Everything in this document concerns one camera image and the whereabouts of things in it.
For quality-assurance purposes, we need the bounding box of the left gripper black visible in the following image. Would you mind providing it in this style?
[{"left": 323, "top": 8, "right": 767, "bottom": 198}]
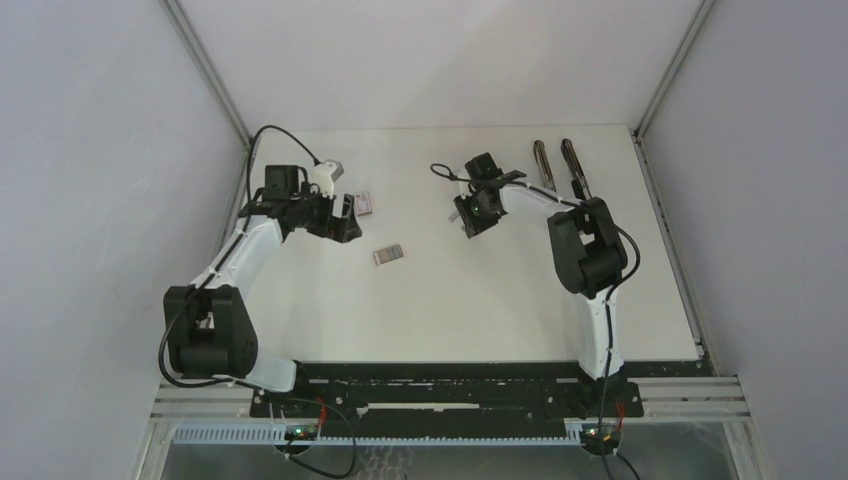
[{"left": 289, "top": 183, "right": 360, "bottom": 244}]

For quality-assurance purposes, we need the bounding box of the staple box tray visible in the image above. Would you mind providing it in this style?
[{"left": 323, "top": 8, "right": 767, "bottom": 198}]
[{"left": 373, "top": 244, "right": 405, "bottom": 267}]

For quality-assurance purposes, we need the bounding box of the silver black staple remover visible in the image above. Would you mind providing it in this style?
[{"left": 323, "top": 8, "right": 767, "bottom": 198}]
[{"left": 532, "top": 140, "right": 557, "bottom": 192}]

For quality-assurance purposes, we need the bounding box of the black stapler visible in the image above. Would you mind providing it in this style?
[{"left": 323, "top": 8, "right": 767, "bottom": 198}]
[{"left": 560, "top": 138, "right": 592, "bottom": 200}]

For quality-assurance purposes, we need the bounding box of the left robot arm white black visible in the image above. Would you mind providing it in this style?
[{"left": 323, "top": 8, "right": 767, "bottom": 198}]
[{"left": 157, "top": 160, "right": 362, "bottom": 417}]

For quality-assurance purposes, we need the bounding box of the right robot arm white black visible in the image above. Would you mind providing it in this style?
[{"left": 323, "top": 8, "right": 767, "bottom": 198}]
[{"left": 444, "top": 153, "right": 628, "bottom": 416}]

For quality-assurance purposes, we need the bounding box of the red white staple box sleeve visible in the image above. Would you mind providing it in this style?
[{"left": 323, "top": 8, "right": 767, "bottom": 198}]
[{"left": 354, "top": 191, "right": 373, "bottom": 217}]

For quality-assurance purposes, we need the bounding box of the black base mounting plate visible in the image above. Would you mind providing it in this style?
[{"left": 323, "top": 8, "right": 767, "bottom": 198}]
[{"left": 249, "top": 361, "right": 645, "bottom": 437}]

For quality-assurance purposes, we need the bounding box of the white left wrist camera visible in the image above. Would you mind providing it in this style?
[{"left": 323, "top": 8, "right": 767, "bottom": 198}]
[{"left": 309, "top": 159, "right": 344, "bottom": 199}]

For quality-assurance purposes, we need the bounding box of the left black camera cable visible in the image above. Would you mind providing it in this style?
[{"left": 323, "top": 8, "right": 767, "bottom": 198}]
[{"left": 157, "top": 124, "right": 323, "bottom": 390}]

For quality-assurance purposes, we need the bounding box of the left controller board with wires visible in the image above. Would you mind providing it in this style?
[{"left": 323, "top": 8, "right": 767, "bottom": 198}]
[{"left": 272, "top": 397, "right": 358, "bottom": 479}]

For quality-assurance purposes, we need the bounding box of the controller board with wires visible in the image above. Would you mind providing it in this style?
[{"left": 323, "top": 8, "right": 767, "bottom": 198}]
[
  {"left": 272, "top": 397, "right": 358, "bottom": 479},
  {"left": 579, "top": 401, "right": 641, "bottom": 479}
]

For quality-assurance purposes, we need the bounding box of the white cable duct strip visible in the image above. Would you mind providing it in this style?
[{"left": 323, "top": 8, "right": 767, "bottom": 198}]
[{"left": 172, "top": 423, "right": 583, "bottom": 446}]

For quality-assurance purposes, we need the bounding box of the right controller board with wires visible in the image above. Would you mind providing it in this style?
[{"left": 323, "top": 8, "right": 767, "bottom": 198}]
[{"left": 579, "top": 401, "right": 641, "bottom": 479}]

